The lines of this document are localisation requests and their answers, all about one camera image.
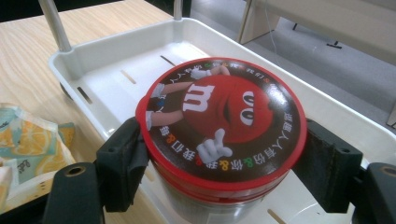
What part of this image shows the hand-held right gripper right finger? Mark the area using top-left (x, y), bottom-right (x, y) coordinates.
top-left (291, 118), bottom-right (364, 215)

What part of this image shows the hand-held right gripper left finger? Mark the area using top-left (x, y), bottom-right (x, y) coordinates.
top-left (94, 116), bottom-right (151, 213)

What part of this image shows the white two-tier cart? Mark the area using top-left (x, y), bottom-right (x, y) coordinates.
top-left (36, 0), bottom-right (396, 224)

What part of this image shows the red-lidded candy jar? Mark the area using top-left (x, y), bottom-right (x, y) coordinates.
top-left (134, 56), bottom-right (308, 224)

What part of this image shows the orange-slice print fabric bag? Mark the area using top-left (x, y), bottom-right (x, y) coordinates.
top-left (0, 102), bottom-right (77, 213)

